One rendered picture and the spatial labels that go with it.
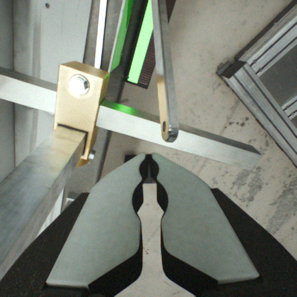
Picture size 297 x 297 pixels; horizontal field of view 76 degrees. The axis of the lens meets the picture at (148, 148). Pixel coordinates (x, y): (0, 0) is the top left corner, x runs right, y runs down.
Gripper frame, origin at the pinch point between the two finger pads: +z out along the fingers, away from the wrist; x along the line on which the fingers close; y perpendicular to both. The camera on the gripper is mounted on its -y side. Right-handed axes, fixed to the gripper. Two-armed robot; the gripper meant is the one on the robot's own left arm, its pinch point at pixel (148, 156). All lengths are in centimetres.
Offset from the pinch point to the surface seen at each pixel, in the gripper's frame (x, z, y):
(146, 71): 0.1, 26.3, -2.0
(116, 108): -4.0, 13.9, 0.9
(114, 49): -3.8, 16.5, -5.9
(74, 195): -19.0, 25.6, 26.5
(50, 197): -8.4, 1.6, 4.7
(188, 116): 24, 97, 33
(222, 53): 39, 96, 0
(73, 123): -9.4, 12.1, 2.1
